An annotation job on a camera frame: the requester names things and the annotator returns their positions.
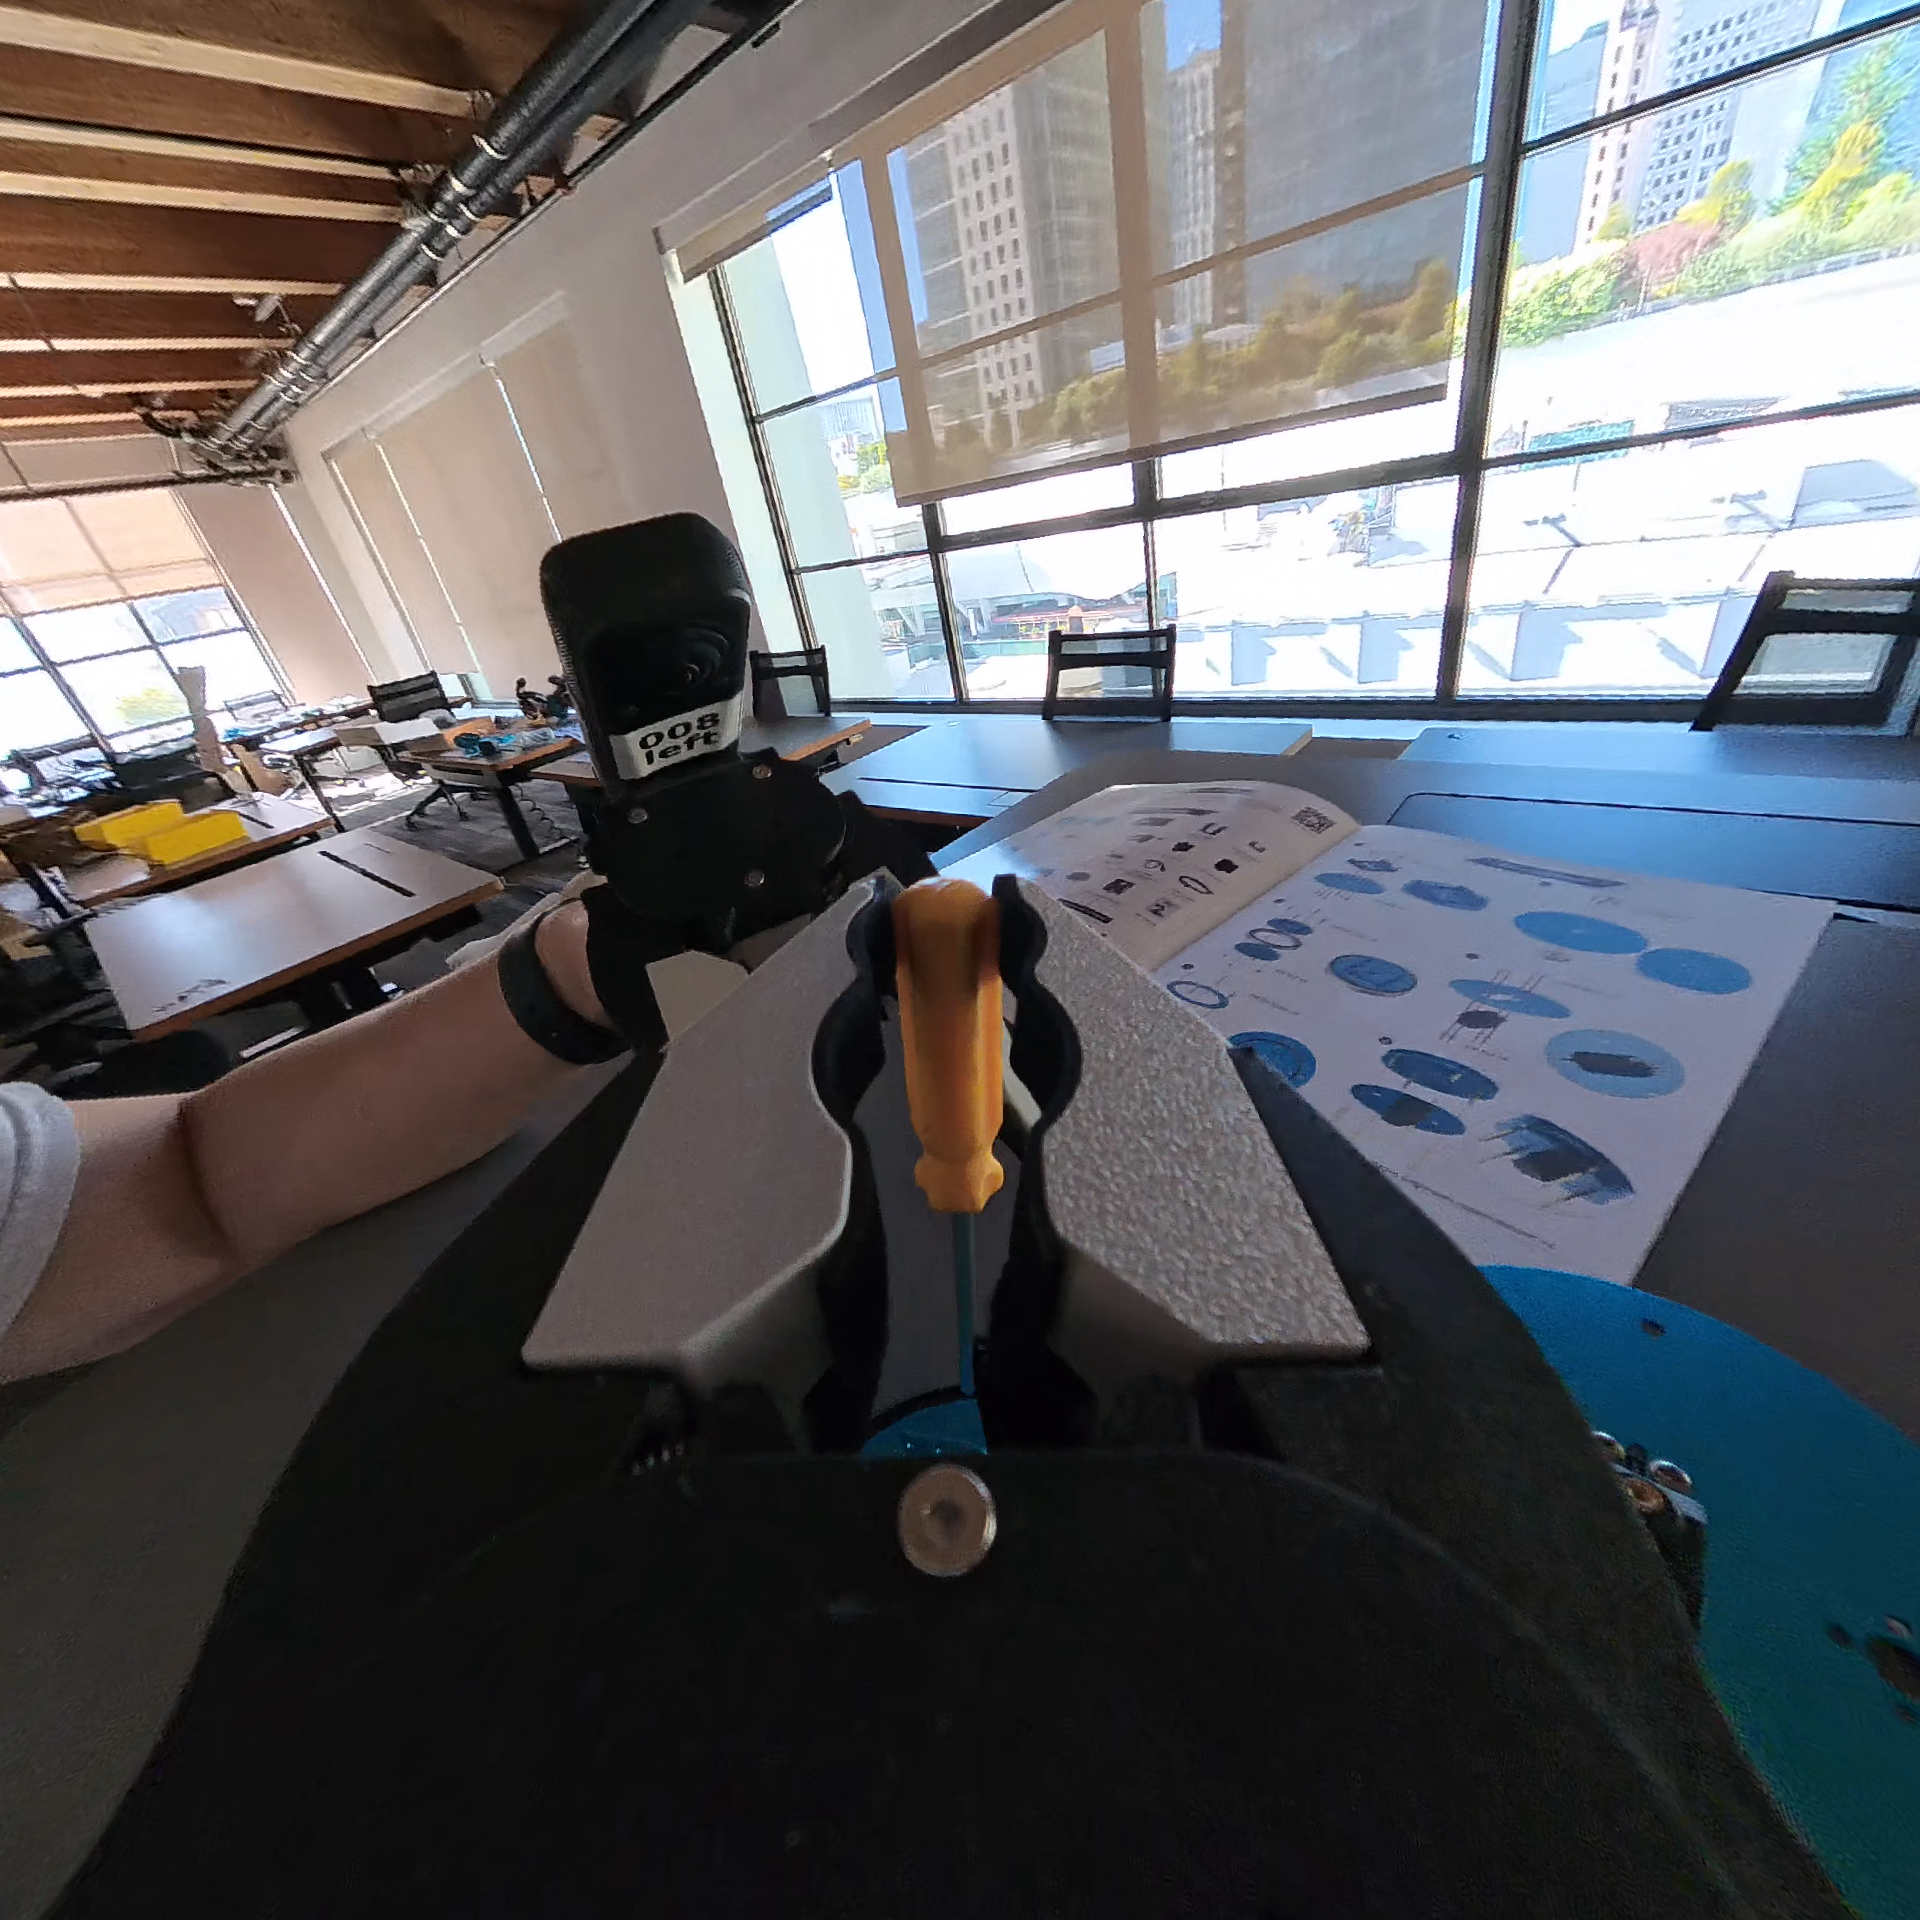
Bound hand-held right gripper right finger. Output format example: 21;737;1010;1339
983;873;1375;1448

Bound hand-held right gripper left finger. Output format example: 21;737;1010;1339
519;878;903;1448

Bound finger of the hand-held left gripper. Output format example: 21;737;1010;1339
645;949;753;1041

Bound yellow-handled screwdriver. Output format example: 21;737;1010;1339
892;878;1008;1404

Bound blue round bracket base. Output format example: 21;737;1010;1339
861;1387;992;1461

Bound person's left forearm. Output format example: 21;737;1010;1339
0;937;578;1382

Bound dark grey desk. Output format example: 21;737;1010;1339
0;727;1920;1920

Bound person's left hand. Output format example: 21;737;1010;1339
532;901;620;1033

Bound black wristband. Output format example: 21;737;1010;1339
499;895;635;1068

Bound black office chair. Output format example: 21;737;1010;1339
365;670;471;832

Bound printed instruction booklet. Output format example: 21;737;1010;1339
932;779;1835;1286

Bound beige roller blind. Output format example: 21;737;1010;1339
882;0;1504;507
323;307;585;694

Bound large window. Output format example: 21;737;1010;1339
660;0;1920;711

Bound black ceiling pipes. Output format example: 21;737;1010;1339
193;0;713;471

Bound blue round plate with servo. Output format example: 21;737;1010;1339
1476;1264;1920;1920

